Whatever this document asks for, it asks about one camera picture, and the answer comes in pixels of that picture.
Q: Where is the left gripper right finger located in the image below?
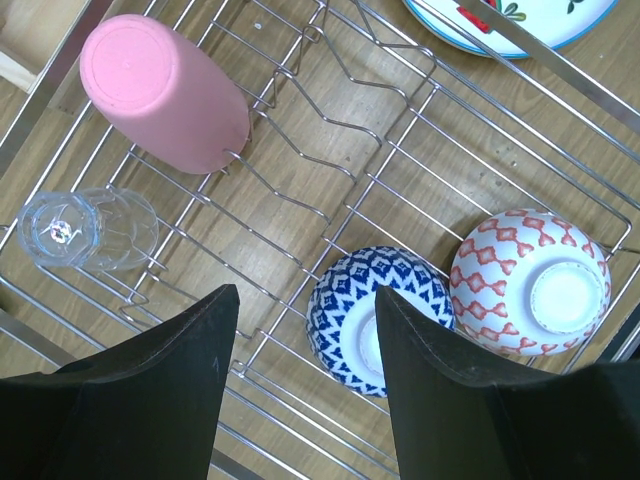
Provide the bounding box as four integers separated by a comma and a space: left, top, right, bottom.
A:
375, 287, 639, 479

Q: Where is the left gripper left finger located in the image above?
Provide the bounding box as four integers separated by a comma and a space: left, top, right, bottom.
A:
1, 284, 240, 479

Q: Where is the red patterned bowl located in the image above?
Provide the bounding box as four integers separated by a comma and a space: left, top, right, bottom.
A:
306, 246, 456, 398

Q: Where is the blue patterned bowl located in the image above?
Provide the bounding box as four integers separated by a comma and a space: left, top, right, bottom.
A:
449, 208, 612, 356

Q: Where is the clear drinking glass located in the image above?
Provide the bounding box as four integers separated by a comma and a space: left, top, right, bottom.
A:
17, 188, 159, 271

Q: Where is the wire dish rack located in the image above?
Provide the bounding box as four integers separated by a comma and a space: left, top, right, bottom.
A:
1, 1, 639, 479

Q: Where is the pink plastic cup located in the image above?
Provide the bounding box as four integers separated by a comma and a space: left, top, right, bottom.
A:
79, 14, 250, 174

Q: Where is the watermelon pattern plate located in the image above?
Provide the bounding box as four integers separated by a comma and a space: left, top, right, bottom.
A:
401, 0, 621, 60

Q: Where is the wooden clothes rack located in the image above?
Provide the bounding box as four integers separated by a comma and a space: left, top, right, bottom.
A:
1, 0, 87, 93

